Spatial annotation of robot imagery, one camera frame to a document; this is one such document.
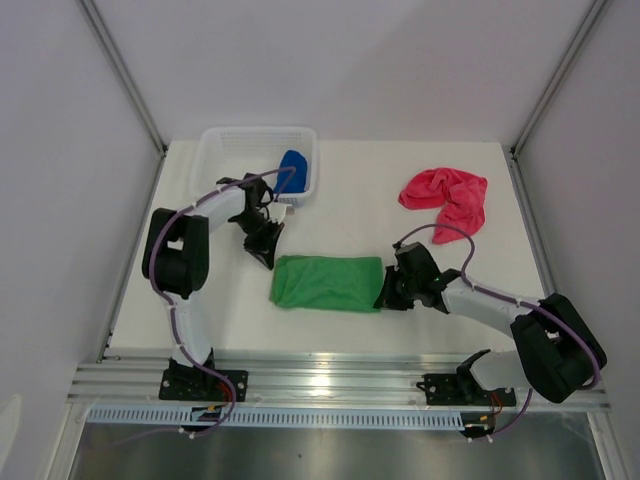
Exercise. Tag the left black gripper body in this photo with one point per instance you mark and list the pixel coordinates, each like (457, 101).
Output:
(255, 227)

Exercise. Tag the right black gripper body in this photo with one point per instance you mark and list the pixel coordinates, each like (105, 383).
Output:
(399, 292)

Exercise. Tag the green towel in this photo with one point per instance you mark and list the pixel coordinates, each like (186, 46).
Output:
(347, 284)

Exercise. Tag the blue towel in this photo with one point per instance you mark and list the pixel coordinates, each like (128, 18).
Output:
(292, 177)

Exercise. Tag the white plastic basket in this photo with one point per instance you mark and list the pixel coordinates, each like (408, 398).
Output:
(234, 151)

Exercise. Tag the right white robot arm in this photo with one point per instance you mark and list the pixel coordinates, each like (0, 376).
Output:
(555, 352)

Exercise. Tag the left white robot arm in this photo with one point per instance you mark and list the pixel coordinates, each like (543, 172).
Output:
(176, 258)

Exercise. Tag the pink towel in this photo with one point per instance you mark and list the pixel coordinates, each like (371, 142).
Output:
(458, 195)

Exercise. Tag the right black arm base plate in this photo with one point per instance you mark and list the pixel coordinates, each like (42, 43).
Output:
(461, 389)

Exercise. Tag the aluminium rail frame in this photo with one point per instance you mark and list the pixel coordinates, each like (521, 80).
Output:
(276, 379)

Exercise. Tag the white slotted cable duct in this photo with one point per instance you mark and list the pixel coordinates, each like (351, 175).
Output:
(242, 416)

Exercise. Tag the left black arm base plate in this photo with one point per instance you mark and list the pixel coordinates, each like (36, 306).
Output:
(197, 386)

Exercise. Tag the left aluminium corner post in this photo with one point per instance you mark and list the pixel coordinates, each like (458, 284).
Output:
(116, 61)

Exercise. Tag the aluminium corner post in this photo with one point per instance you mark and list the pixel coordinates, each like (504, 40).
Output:
(116, 61)
(586, 28)

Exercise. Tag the right aluminium corner post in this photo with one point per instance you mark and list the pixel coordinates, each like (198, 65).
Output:
(586, 28)

